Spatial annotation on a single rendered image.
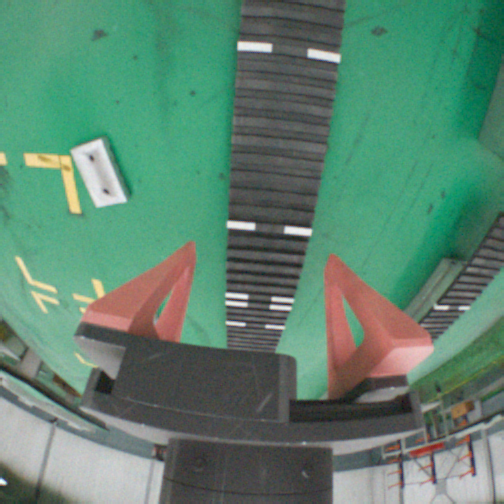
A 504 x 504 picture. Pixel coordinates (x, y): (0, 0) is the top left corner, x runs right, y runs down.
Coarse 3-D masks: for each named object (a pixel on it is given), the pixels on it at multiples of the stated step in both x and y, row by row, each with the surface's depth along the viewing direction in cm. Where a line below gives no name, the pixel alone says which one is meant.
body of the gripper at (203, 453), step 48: (96, 384) 6; (144, 432) 7; (192, 432) 5; (240, 432) 5; (288, 432) 5; (336, 432) 5; (384, 432) 5; (192, 480) 5; (240, 480) 5; (288, 480) 5
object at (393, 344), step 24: (336, 264) 13; (336, 288) 14; (360, 288) 10; (336, 312) 13; (360, 312) 10; (384, 312) 9; (336, 336) 12; (384, 336) 8; (408, 336) 7; (336, 360) 12; (360, 360) 9; (384, 360) 8; (408, 360) 8; (336, 384) 11; (360, 384) 9; (384, 384) 8; (408, 384) 8
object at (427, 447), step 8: (440, 400) 272; (424, 408) 282; (424, 424) 288; (424, 432) 278; (440, 440) 226; (448, 440) 224; (384, 448) 267; (408, 448) 225; (416, 448) 224; (424, 448) 224; (432, 448) 228; (384, 456) 257; (400, 456) 220; (384, 464) 235
